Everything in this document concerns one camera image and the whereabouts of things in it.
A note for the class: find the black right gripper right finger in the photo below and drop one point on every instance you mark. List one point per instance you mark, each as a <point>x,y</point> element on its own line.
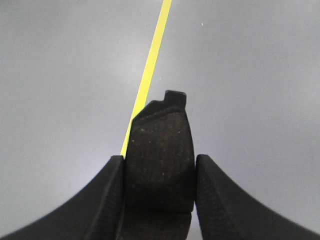
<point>226,212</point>

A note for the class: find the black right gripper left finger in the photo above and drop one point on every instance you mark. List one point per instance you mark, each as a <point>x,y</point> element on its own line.
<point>92,214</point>

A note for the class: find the dark brake pad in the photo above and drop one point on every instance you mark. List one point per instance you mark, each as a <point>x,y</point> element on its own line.
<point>159,172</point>

